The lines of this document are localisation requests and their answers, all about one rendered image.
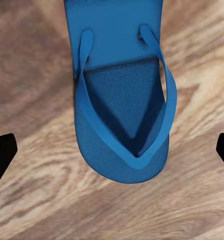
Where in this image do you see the sandal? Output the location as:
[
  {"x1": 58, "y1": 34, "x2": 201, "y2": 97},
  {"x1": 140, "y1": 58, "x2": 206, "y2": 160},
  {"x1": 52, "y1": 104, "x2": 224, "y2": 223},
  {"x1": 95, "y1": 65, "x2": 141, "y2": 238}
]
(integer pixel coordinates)
[{"x1": 64, "y1": 0, "x2": 177, "y2": 184}]

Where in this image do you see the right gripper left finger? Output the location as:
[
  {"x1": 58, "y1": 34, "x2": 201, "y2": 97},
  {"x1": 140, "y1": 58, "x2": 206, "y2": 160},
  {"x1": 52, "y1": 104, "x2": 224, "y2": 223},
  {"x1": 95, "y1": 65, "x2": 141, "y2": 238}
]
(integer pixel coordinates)
[{"x1": 0, "y1": 133, "x2": 18, "y2": 180}]

